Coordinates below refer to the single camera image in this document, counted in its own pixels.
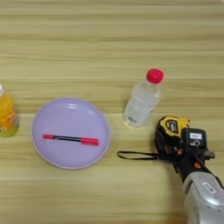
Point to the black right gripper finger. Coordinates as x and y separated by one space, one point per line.
164 144

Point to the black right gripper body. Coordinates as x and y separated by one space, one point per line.
186 163

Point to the yellow black tape measure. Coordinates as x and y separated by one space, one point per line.
173 125

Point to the red black marker pen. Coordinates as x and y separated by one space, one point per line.
87 141

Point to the orange juice bottle white cap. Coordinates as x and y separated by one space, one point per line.
7 113

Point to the black box with white label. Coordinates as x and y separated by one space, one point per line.
194 138

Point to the clear water bottle red cap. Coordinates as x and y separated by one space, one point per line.
143 100

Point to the purple round plate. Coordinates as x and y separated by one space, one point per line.
70 119

